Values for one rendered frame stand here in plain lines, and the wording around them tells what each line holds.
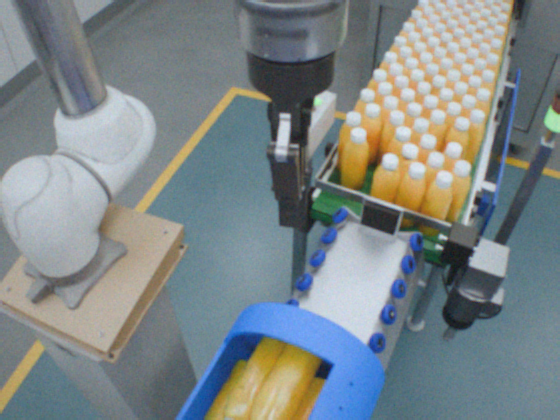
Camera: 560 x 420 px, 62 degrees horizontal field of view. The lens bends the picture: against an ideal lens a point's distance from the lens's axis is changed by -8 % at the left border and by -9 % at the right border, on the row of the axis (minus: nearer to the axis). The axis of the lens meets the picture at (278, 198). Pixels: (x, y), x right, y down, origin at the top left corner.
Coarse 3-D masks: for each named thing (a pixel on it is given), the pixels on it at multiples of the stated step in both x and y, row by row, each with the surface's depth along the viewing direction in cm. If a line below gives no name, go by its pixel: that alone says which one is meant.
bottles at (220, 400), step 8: (240, 360) 89; (240, 368) 87; (232, 376) 87; (224, 384) 86; (232, 384) 85; (224, 392) 84; (216, 400) 84; (224, 400) 83; (216, 408) 82; (224, 408) 82; (208, 416) 81; (216, 416) 81; (224, 416) 81
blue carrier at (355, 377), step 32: (256, 320) 79; (288, 320) 77; (320, 320) 76; (224, 352) 87; (320, 352) 73; (352, 352) 75; (352, 384) 73; (192, 416) 81; (320, 416) 68; (352, 416) 71
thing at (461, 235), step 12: (456, 228) 119; (468, 228) 119; (444, 240) 120; (456, 240) 116; (468, 240) 116; (480, 240) 117; (444, 252) 120; (456, 252) 118; (468, 252) 116; (456, 264) 121
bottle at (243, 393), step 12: (264, 336) 86; (264, 348) 84; (276, 348) 84; (252, 360) 83; (264, 360) 82; (276, 360) 82; (252, 372) 81; (264, 372) 81; (240, 384) 79; (252, 384) 79; (228, 396) 79; (240, 396) 78; (252, 396) 78; (228, 408) 77; (240, 408) 76
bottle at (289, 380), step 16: (288, 352) 79; (304, 352) 78; (272, 368) 78; (288, 368) 76; (304, 368) 77; (272, 384) 75; (288, 384) 75; (304, 384) 76; (256, 400) 74; (272, 400) 73; (288, 400) 73; (256, 416) 72; (272, 416) 71; (288, 416) 72
